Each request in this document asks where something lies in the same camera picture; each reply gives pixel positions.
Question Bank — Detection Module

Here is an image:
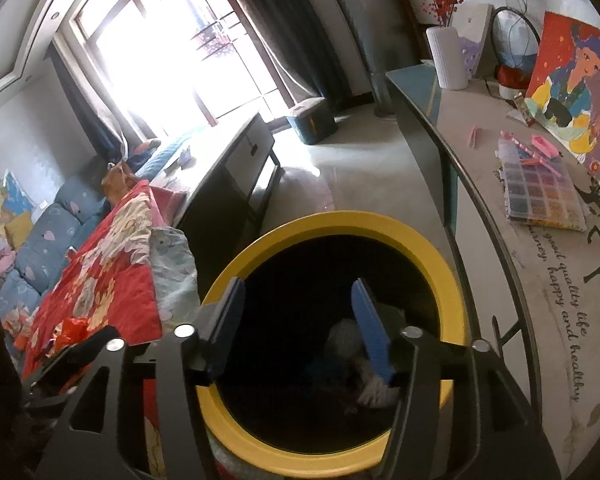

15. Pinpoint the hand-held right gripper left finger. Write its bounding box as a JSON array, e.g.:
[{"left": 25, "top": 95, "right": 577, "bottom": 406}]
[{"left": 40, "top": 276, "right": 247, "bottom": 480}]

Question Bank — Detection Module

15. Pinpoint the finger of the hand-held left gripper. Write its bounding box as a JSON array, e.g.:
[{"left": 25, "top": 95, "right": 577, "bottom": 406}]
[{"left": 22, "top": 327, "right": 117, "bottom": 407}]

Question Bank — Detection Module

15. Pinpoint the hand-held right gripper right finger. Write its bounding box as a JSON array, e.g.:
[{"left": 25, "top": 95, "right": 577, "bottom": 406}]
[{"left": 351, "top": 277, "right": 563, "bottom": 480}]

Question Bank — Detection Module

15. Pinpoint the large white foam net bundle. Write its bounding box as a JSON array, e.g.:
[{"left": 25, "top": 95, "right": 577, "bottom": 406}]
[{"left": 325, "top": 317, "right": 404, "bottom": 407}]

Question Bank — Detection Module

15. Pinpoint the orange plastic wrapper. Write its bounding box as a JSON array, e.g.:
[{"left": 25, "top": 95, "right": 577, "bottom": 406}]
[{"left": 54, "top": 316, "right": 89, "bottom": 352}]

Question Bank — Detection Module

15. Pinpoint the yellow rimmed black bin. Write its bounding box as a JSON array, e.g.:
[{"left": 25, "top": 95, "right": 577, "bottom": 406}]
[{"left": 197, "top": 212, "right": 468, "bottom": 466}]

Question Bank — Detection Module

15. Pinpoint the light blue quilt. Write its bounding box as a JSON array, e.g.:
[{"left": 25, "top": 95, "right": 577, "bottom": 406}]
[{"left": 150, "top": 226, "right": 202, "bottom": 332}]

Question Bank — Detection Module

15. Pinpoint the pile of pink clothes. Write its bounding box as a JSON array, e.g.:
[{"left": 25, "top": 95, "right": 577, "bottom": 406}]
[{"left": 0, "top": 246, "right": 19, "bottom": 287}]

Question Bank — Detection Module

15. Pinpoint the red floral blanket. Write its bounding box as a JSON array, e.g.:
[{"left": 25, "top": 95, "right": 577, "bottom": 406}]
[{"left": 22, "top": 180, "right": 173, "bottom": 480}]

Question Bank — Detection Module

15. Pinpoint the pink folded cloth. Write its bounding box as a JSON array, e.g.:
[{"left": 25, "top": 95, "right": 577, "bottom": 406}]
[{"left": 149, "top": 184, "right": 189, "bottom": 232}]

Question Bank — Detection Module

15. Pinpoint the blue heart print sofa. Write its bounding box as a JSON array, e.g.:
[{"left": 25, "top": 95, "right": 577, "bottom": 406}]
[{"left": 0, "top": 127, "right": 197, "bottom": 361}]

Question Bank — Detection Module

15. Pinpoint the grey coffee table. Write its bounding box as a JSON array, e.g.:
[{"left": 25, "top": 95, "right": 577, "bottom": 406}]
[{"left": 171, "top": 111, "right": 284, "bottom": 292}]

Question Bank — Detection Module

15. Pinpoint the yellow cushion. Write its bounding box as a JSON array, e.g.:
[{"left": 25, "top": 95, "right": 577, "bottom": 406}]
[{"left": 4, "top": 209, "right": 34, "bottom": 249}]

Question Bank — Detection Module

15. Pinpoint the deer print table mat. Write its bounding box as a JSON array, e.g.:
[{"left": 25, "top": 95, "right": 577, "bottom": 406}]
[{"left": 431, "top": 79, "right": 600, "bottom": 480}]

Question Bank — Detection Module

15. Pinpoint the dark clothes heap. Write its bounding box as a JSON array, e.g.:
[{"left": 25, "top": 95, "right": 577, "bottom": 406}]
[{"left": 129, "top": 138, "right": 162, "bottom": 167}]

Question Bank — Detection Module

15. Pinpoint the country map poster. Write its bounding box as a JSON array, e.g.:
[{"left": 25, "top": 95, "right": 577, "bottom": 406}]
[{"left": 0, "top": 169, "right": 37, "bottom": 252}]

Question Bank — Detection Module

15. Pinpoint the blue storage box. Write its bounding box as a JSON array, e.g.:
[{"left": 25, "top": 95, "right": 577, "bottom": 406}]
[{"left": 284, "top": 99, "right": 339, "bottom": 146}]

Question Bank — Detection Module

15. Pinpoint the clear bead organizer box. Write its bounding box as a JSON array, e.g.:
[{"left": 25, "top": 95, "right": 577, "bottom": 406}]
[{"left": 494, "top": 139, "right": 589, "bottom": 234}]

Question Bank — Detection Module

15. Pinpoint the pink beaded stick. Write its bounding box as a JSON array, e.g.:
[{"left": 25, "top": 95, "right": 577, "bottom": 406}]
[{"left": 499, "top": 130, "right": 544, "bottom": 159}]

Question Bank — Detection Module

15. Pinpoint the dark grey curtain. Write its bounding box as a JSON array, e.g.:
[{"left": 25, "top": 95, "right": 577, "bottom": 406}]
[
  {"left": 46, "top": 41, "right": 132, "bottom": 162},
  {"left": 229, "top": 0, "right": 354, "bottom": 112}
]

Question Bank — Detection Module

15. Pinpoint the pink plastic tray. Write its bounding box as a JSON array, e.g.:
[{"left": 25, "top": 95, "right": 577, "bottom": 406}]
[{"left": 529, "top": 133, "right": 564, "bottom": 159}]

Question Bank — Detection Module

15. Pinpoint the small patterned card box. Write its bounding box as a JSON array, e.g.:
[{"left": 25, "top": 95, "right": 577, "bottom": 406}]
[{"left": 511, "top": 91, "right": 537, "bottom": 129}]

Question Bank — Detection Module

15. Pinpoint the glass balcony door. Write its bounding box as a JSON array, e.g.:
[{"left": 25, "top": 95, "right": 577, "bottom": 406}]
[{"left": 69, "top": 0, "right": 289, "bottom": 147}]

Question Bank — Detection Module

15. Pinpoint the white ribbed vase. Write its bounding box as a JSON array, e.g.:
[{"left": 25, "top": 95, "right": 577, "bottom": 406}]
[{"left": 424, "top": 25, "right": 474, "bottom": 93}]

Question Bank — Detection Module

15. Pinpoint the red round ornament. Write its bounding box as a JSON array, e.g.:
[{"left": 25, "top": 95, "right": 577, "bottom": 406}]
[{"left": 494, "top": 61, "right": 532, "bottom": 99}]

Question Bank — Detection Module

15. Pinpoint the grey standing air conditioner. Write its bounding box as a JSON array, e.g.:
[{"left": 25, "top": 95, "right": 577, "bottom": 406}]
[{"left": 339, "top": 0, "right": 417, "bottom": 121}]

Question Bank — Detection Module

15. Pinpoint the colourful figure painting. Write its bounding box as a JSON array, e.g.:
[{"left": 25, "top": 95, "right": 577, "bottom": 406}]
[{"left": 521, "top": 9, "right": 600, "bottom": 189}]

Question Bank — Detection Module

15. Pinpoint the black hoop frame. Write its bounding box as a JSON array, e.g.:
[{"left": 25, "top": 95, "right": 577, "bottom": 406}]
[{"left": 489, "top": 5, "right": 542, "bottom": 82}]

